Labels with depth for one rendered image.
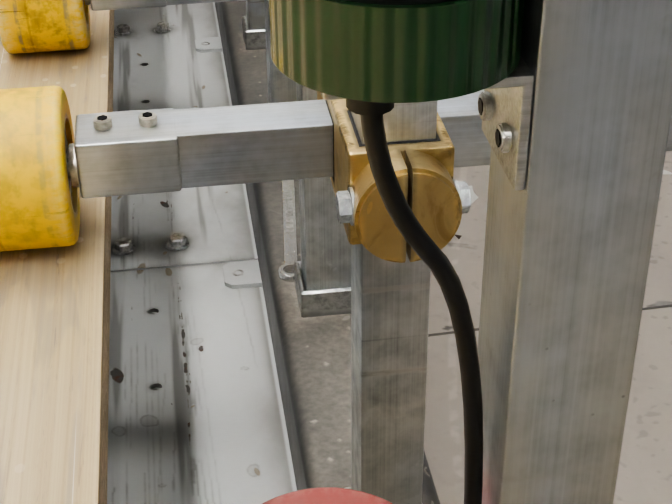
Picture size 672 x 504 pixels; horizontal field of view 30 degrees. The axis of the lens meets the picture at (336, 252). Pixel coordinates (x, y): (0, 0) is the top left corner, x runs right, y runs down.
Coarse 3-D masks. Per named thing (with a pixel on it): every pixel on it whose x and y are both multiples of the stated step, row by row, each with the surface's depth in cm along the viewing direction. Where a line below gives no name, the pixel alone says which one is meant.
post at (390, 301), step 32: (416, 128) 58; (352, 256) 65; (352, 288) 66; (384, 288) 62; (416, 288) 63; (352, 320) 67; (384, 320) 63; (416, 320) 64; (352, 352) 68; (384, 352) 65; (416, 352) 65; (352, 384) 69; (384, 384) 66; (416, 384) 66; (352, 416) 70; (384, 416) 67; (416, 416) 67; (352, 448) 72; (384, 448) 68; (416, 448) 68; (352, 480) 73; (384, 480) 69; (416, 480) 70
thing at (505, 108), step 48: (384, 0) 27; (432, 0) 27; (336, 96) 29; (480, 96) 32; (528, 96) 29; (384, 144) 31; (528, 144) 30; (384, 192) 32; (432, 240) 33; (480, 384) 36; (480, 432) 36; (480, 480) 37
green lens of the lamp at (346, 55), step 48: (288, 0) 28; (336, 0) 27; (480, 0) 27; (288, 48) 28; (336, 48) 27; (384, 48) 27; (432, 48) 27; (480, 48) 28; (384, 96) 28; (432, 96) 28
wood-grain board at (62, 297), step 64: (0, 64) 83; (64, 64) 83; (0, 256) 63; (64, 256) 63; (0, 320) 58; (64, 320) 58; (0, 384) 54; (64, 384) 54; (0, 448) 51; (64, 448) 51
